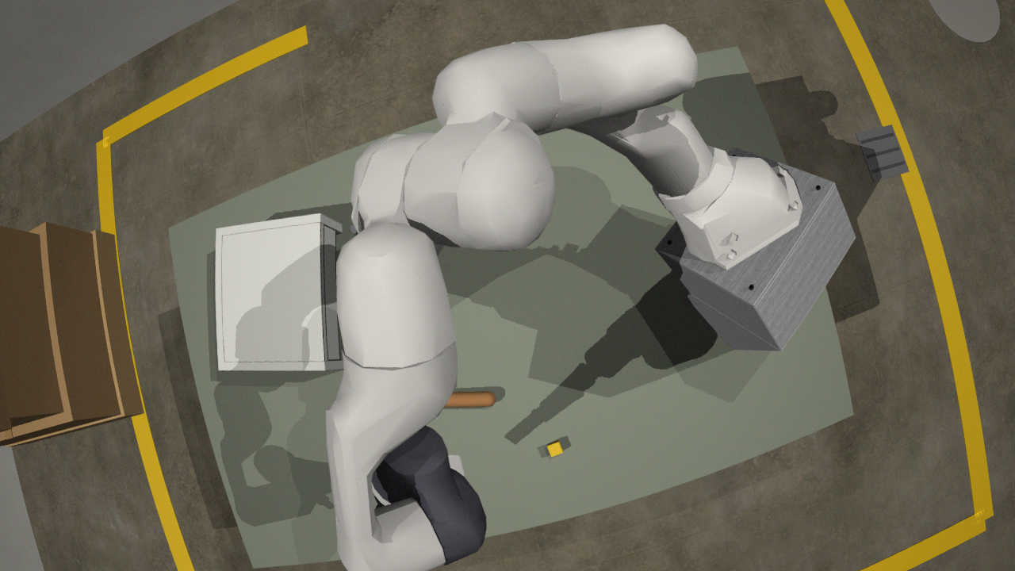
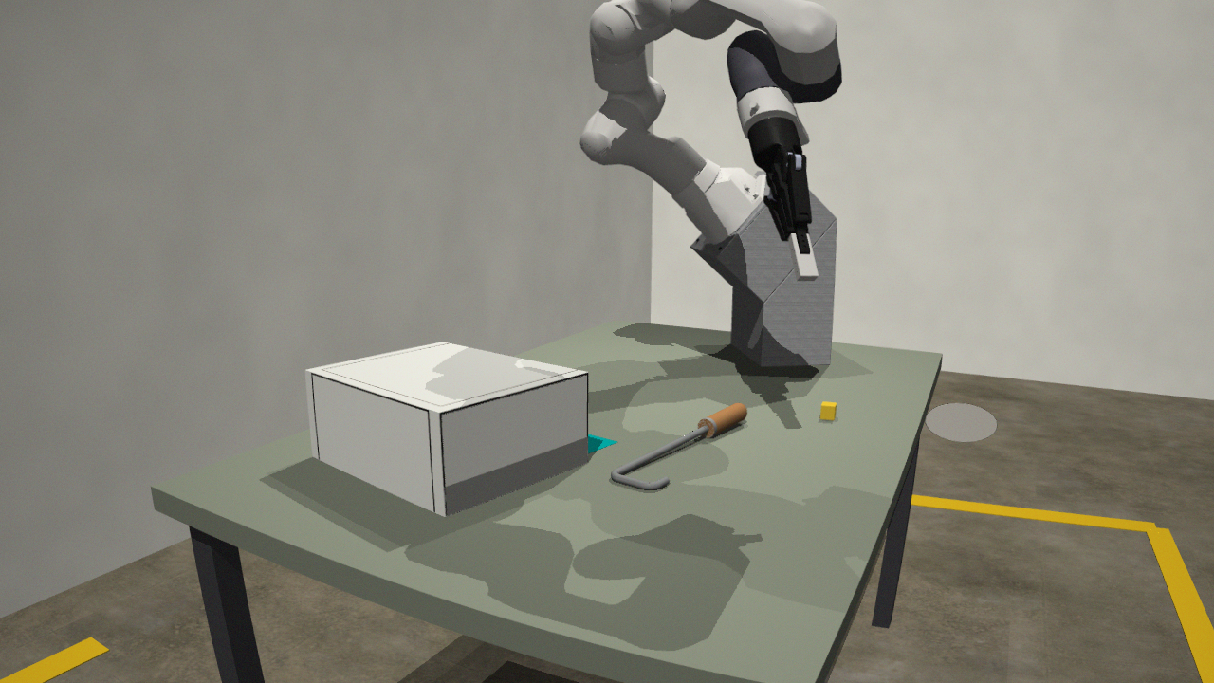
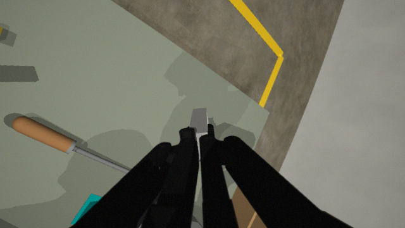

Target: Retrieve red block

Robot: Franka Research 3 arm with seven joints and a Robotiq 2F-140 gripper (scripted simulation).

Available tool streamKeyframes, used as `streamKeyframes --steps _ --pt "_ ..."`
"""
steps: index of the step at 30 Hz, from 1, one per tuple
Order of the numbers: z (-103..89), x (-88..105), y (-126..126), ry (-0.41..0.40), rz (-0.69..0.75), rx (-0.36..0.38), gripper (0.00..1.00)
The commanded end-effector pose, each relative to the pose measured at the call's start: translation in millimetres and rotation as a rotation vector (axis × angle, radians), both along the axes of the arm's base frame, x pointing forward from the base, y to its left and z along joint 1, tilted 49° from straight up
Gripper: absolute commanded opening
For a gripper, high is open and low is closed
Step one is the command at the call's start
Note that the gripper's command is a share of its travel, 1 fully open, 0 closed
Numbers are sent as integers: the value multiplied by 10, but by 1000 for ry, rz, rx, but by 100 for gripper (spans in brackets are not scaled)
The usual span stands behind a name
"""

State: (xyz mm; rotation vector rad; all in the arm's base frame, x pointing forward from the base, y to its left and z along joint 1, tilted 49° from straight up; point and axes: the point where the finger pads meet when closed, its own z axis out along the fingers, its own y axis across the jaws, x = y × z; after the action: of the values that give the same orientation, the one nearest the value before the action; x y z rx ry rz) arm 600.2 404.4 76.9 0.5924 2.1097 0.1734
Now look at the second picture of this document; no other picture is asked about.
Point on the teal square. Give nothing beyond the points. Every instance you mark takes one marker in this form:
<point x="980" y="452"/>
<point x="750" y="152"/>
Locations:
<point x="596" y="443"/>

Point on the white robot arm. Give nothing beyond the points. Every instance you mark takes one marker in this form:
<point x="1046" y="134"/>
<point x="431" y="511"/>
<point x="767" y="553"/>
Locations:
<point x="716" y="200"/>

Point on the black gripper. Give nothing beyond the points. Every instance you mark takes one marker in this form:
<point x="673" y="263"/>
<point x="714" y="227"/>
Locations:
<point x="772" y="140"/>

